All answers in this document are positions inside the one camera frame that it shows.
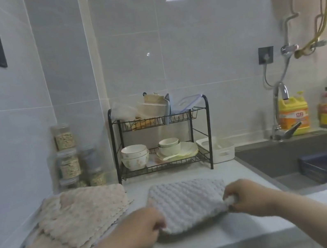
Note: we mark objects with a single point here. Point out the cream bowl green rim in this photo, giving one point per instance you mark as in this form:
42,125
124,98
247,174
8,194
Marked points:
170,150

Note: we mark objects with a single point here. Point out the chrome water valve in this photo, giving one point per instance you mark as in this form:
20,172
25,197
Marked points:
320,44
290,49

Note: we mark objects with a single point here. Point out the white plastic basket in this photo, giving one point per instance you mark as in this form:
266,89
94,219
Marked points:
223,154

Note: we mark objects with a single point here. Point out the cream plastic spoon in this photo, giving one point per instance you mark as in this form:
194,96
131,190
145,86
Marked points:
169,158

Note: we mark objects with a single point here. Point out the yellow detergent bottle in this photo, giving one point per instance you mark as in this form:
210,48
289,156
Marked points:
293,116

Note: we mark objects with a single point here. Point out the black wall socket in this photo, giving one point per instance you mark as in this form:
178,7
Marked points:
264,54

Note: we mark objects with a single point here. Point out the pale yellow plate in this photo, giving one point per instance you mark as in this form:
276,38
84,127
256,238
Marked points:
195,154

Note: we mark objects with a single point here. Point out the yellow orange cloth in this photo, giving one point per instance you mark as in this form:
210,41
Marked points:
141,123

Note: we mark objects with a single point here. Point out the clear empty jar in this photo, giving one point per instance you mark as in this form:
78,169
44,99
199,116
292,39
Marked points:
89,159

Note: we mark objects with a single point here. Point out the grey blue container lid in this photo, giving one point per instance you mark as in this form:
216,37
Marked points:
167,109

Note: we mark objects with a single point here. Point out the white bowl red rim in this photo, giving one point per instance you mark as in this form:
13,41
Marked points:
134,150

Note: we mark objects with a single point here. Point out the small clear wall hook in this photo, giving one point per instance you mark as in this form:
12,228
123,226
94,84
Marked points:
148,54

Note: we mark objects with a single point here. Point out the person's right hand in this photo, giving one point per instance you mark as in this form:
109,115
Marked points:
254,197

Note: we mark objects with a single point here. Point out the chrome kitchen faucet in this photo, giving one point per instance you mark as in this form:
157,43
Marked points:
282,90

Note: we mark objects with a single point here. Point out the grey kitchen sink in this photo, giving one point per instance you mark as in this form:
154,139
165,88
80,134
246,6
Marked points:
266,158

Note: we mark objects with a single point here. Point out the white floral bowl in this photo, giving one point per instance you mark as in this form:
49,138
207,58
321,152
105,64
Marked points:
136,162

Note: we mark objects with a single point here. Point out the person's left hand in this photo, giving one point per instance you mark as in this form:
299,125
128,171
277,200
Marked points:
141,232

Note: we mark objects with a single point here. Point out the white red printed mat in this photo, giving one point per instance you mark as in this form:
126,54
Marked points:
154,160

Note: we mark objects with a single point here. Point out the cream plate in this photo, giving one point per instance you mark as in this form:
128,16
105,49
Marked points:
189,149

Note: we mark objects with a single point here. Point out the small cream bowl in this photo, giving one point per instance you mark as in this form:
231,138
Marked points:
168,142

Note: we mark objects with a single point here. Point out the clear lid blue rim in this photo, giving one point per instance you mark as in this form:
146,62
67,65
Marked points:
186,102

